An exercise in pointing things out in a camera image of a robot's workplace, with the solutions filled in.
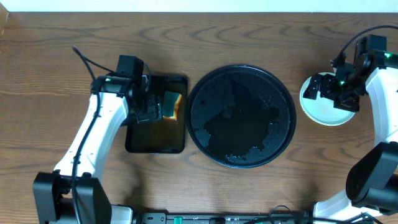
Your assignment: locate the green and yellow sponge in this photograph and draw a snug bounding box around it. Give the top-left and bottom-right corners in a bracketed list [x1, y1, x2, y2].
[162, 91, 182, 120]

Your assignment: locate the light blue plate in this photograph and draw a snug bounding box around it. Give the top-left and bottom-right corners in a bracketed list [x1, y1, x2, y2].
[299, 72, 355, 126]

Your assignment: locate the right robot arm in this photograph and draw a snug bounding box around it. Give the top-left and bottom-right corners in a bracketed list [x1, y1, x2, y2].
[300, 50, 397, 223]

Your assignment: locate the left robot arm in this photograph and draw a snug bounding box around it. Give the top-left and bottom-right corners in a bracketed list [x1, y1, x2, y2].
[33, 73, 162, 223]

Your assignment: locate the black rectangular tray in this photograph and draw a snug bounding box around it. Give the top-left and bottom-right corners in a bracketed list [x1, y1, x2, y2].
[125, 75, 188, 154]

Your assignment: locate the black round tray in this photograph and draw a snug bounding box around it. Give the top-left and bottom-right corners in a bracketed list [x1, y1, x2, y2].
[186, 65, 297, 169]

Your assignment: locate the right black cable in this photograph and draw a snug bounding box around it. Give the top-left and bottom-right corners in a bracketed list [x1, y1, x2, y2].
[242, 24, 398, 224]

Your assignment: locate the black cable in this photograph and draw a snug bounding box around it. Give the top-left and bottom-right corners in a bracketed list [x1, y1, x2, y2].
[70, 45, 119, 224]
[242, 24, 398, 224]

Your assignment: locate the left black cable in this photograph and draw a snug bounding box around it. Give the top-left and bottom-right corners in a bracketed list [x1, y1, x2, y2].
[70, 45, 119, 224]

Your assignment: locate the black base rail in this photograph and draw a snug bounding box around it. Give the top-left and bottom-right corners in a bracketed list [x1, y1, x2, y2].
[131, 212, 314, 224]

